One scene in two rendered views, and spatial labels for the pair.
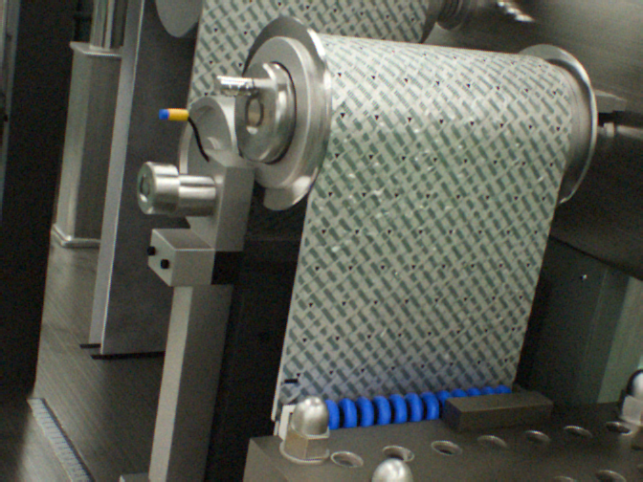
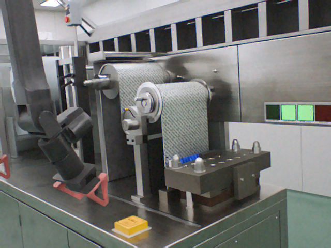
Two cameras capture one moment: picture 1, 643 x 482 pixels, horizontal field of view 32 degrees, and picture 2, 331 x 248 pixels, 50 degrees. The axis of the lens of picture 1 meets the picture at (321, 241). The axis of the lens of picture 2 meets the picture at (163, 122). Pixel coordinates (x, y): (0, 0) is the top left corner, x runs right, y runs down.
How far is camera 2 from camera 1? 0.46 m
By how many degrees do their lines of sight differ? 14
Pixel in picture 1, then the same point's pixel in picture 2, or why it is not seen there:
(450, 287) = (191, 130)
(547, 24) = (190, 77)
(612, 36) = (205, 74)
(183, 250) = (136, 136)
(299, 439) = (175, 164)
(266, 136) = (148, 106)
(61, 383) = not seen: hidden behind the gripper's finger
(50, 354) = not seen: hidden behind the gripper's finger
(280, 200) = (154, 119)
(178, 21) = (112, 95)
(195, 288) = (139, 144)
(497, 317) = (202, 136)
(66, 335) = not seen: hidden behind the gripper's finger
